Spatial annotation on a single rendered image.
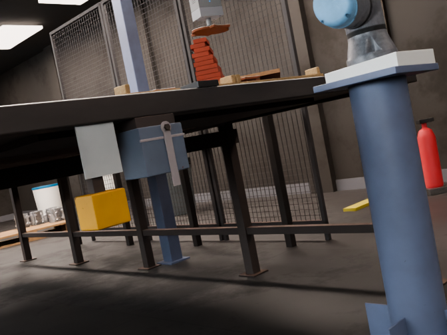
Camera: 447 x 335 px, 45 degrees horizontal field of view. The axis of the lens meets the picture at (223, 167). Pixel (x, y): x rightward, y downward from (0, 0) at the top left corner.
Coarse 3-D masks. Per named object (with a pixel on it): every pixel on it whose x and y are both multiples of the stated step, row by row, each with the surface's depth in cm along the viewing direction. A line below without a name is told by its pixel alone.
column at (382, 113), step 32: (416, 64) 153; (352, 96) 161; (384, 96) 155; (384, 128) 155; (384, 160) 156; (416, 160) 157; (384, 192) 158; (416, 192) 157; (384, 224) 159; (416, 224) 156; (384, 256) 162; (416, 256) 157; (384, 288) 166; (416, 288) 157; (384, 320) 174; (416, 320) 158
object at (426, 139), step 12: (420, 120) 452; (432, 120) 453; (420, 132) 454; (432, 132) 453; (420, 144) 455; (432, 144) 450; (420, 156) 458; (432, 156) 451; (432, 168) 451; (432, 180) 453; (432, 192) 448; (444, 192) 449
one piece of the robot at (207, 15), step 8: (192, 0) 177; (200, 0) 175; (208, 0) 176; (216, 0) 177; (192, 8) 178; (200, 8) 174; (208, 8) 176; (216, 8) 177; (192, 16) 179; (200, 16) 175; (208, 16) 176; (216, 16) 178; (208, 24) 178
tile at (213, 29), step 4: (228, 24) 177; (200, 28) 174; (204, 28) 174; (208, 28) 174; (212, 28) 175; (216, 28) 176; (220, 28) 177; (224, 28) 178; (228, 28) 180; (192, 32) 176; (196, 32) 176; (200, 32) 177; (204, 32) 178; (208, 32) 180; (212, 32) 181; (216, 32) 182; (220, 32) 183; (192, 36) 181
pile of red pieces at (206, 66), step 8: (200, 40) 272; (192, 48) 273; (200, 48) 272; (208, 48) 272; (192, 56) 273; (200, 56) 273; (208, 56) 272; (200, 64) 273; (208, 64) 272; (216, 64) 272; (200, 72) 273; (208, 72) 272; (216, 72) 272; (200, 80) 273
